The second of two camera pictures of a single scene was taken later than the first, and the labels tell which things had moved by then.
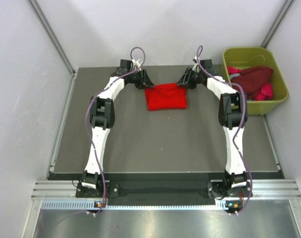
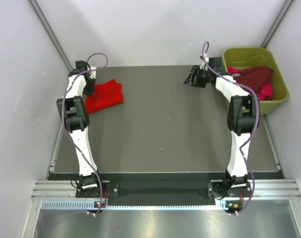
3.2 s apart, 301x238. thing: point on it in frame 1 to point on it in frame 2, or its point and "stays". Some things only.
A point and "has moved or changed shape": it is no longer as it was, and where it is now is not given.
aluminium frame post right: [277, 23] stays
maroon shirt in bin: [252, 80] stays
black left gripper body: [136, 78] to [89, 88]
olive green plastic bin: [242, 57] stays
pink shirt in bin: [267, 90] stays
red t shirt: [166, 96] has moved or changed shape
